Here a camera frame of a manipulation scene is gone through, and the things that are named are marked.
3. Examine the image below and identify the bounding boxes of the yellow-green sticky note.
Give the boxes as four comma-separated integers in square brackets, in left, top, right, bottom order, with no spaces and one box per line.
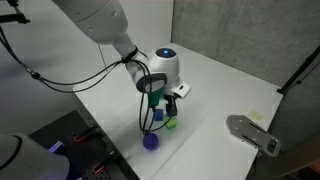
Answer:
[249,110,265,122]

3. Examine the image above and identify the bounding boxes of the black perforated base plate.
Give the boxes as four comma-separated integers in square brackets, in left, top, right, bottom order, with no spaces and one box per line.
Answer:
[29,110,141,180]

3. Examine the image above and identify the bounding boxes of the small blue block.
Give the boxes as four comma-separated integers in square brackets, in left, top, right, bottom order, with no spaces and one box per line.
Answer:
[153,108,165,122]

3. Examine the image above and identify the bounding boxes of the grey metal bracket plate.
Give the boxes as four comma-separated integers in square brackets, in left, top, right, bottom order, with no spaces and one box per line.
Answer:
[226,114,282,158]

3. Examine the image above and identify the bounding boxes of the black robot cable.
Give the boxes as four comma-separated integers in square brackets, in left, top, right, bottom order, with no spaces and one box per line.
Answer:
[0,26,152,134]
[0,33,174,135]

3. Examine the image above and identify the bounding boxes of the black tripod pole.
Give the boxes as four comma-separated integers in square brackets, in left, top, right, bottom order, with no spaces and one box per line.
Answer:
[277,44,320,95]

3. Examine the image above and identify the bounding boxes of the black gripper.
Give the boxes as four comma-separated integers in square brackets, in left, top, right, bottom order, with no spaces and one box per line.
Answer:
[162,94,179,118]

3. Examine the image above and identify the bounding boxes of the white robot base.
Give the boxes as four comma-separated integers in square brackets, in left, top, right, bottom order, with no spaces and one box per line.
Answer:
[0,131,71,180]

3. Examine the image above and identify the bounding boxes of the lime green block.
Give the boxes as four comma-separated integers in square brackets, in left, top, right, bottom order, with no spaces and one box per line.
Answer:
[165,116,178,131]

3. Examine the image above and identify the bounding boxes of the purple ball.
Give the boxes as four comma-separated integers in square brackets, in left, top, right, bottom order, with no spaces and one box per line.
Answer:
[142,132,160,152]

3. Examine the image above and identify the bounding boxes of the black orange-tipped clamp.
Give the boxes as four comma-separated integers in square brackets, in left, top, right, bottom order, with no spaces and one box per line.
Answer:
[73,123,100,144]
[92,151,116,175]

